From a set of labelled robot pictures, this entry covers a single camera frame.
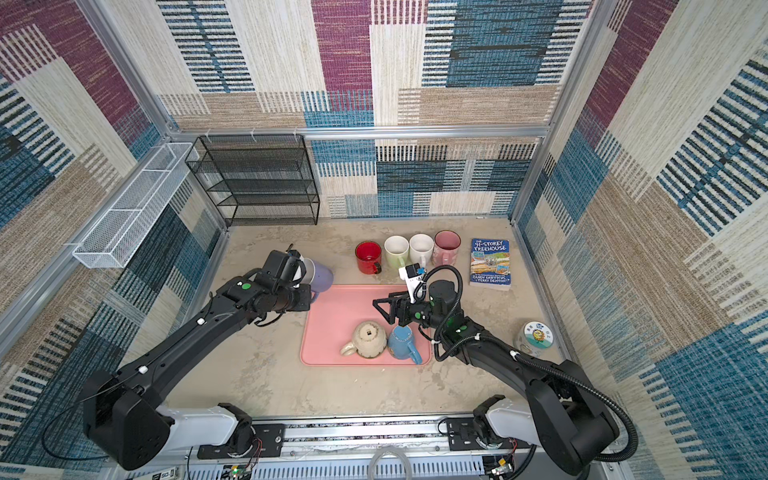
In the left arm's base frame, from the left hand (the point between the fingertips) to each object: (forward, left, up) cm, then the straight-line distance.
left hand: (309, 292), depth 81 cm
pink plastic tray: (+1, -5, -14) cm, 15 cm away
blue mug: (-12, -24, -7) cm, 28 cm away
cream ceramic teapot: (-10, -16, -8) cm, 21 cm away
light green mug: (+22, -24, -9) cm, 34 cm away
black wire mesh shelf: (+47, +25, +1) cm, 53 cm away
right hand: (-3, -20, -1) cm, 20 cm away
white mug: (+20, -32, -7) cm, 39 cm away
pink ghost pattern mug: (+21, -41, -7) cm, 46 cm away
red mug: (+22, -15, -13) cm, 29 cm away
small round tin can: (-10, -60, -8) cm, 62 cm away
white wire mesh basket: (+5, +43, +16) cm, 46 cm away
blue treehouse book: (+19, -57, -14) cm, 61 cm away
